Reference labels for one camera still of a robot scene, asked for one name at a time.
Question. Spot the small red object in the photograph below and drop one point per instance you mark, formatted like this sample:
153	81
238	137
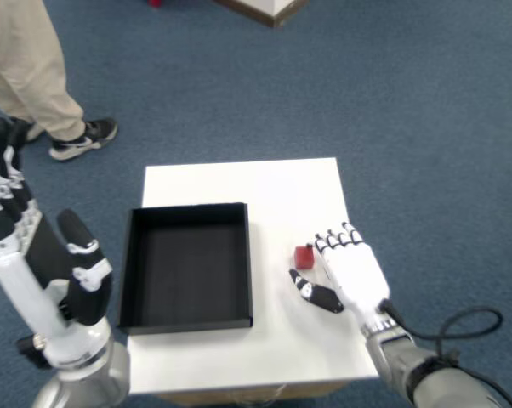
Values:
156	2

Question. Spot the black open box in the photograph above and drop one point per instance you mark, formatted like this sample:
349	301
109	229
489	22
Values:
188	272

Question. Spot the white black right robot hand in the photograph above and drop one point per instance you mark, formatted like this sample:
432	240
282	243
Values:
356	272

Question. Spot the beige trousers of person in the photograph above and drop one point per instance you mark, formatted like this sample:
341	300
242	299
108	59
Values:
22	64

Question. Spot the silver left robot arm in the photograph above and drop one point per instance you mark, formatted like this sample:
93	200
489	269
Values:
94	378

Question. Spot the black white sneaker with swoosh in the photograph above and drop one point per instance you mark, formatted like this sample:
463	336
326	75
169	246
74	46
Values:
86	138

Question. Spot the white platform with brown edge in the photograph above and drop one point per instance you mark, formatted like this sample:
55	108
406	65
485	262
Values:
275	12

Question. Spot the black left wrist connector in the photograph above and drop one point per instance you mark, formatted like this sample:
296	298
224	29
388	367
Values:
32	353

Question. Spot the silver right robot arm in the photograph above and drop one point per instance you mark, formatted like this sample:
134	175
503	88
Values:
409	365

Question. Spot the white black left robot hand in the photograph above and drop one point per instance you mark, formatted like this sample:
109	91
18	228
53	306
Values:
22	289

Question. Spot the white table with wooden base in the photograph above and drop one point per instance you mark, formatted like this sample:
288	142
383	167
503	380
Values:
260	353

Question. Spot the red cube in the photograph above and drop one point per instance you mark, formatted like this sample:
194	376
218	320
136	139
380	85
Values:
303	257

